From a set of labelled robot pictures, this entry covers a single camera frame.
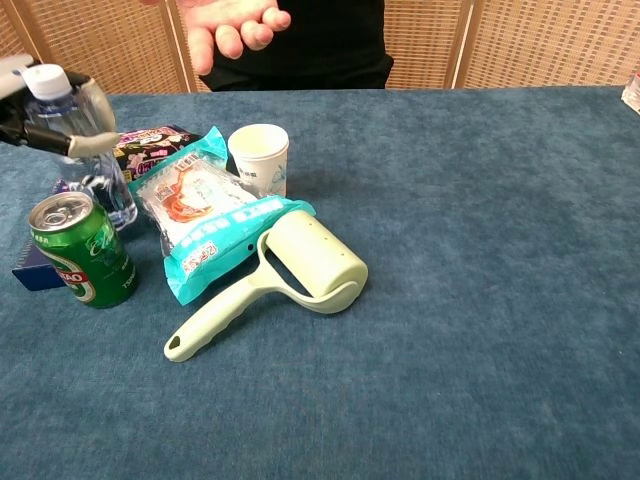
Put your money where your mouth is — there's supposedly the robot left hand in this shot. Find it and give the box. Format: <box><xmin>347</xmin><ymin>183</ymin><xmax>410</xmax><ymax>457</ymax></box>
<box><xmin>0</xmin><ymin>53</ymin><xmax>121</xmax><ymax>157</ymax></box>

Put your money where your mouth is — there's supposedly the person's bare hand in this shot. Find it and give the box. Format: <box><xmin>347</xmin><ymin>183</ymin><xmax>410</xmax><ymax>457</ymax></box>
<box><xmin>139</xmin><ymin>0</ymin><xmax>293</xmax><ymax>77</ymax></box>

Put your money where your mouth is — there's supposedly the clear plastic water bottle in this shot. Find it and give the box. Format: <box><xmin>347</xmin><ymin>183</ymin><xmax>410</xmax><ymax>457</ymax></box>
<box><xmin>22</xmin><ymin>63</ymin><xmax>139</xmax><ymax>232</ymax></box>

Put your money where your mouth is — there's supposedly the person's black clothed torso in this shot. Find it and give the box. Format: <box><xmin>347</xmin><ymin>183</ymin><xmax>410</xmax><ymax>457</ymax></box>
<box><xmin>199</xmin><ymin>0</ymin><xmax>395</xmax><ymax>92</ymax></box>

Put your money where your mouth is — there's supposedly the black pink snack packet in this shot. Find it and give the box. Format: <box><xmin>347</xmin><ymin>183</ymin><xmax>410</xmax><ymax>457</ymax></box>
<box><xmin>112</xmin><ymin>124</ymin><xmax>206</xmax><ymax>182</ymax></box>

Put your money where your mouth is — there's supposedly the white paper cup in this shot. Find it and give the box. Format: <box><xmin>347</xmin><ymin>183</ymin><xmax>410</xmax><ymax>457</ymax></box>
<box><xmin>227</xmin><ymin>123</ymin><xmax>291</xmax><ymax>199</ymax></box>

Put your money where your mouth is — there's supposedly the green beer can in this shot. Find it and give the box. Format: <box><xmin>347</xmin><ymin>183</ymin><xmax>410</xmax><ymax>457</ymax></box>
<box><xmin>27</xmin><ymin>191</ymin><xmax>140</xmax><ymax>310</ymax></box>

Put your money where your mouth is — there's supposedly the dark blue box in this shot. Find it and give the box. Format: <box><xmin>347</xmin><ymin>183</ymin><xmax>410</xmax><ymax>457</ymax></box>
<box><xmin>11</xmin><ymin>177</ymin><xmax>76</xmax><ymax>292</ymax></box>

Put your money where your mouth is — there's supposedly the teal snack food packet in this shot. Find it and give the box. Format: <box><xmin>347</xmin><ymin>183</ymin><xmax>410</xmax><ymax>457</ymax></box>
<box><xmin>127</xmin><ymin>124</ymin><xmax>317</xmax><ymax>308</ymax></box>

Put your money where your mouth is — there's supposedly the pale green lint roller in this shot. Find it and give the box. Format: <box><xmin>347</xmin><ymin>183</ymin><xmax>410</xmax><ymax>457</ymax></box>
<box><xmin>163</xmin><ymin>209</ymin><xmax>370</xmax><ymax>363</ymax></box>

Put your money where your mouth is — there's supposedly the woven rattan folding screen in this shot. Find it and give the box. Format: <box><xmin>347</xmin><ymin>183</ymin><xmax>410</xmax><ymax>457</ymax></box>
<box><xmin>0</xmin><ymin>0</ymin><xmax>640</xmax><ymax>98</ymax></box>

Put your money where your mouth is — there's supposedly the blue table cloth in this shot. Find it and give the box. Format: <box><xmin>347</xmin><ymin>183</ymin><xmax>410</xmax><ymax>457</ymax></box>
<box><xmin>0</xmin><ymin>86</ymin><xmax>640</xmax><ymax>480</ymax></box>

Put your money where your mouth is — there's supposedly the white red packet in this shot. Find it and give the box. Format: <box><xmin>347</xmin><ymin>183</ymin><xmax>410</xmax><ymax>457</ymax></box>
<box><xmin>621</xmin><ymin>69</ymin><xmax>640</xmax><ymax>112</ymax></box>

